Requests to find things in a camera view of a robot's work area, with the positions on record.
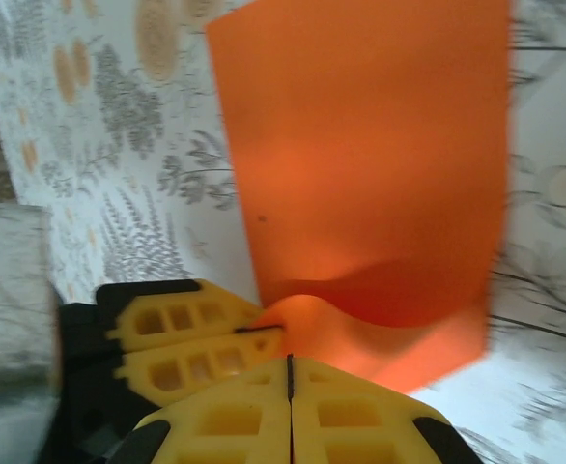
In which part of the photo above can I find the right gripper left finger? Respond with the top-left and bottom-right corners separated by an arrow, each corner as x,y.
102,356 -> 293,464

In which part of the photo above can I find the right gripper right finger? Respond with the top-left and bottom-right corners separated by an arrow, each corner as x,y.
291,355 -> 473,464

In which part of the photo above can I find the floral patterned table cover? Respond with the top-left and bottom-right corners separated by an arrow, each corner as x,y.
0,0 -> 566,464

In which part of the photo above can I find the orange square paper sheet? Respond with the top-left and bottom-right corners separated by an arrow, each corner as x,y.
205,0 -> 514,395

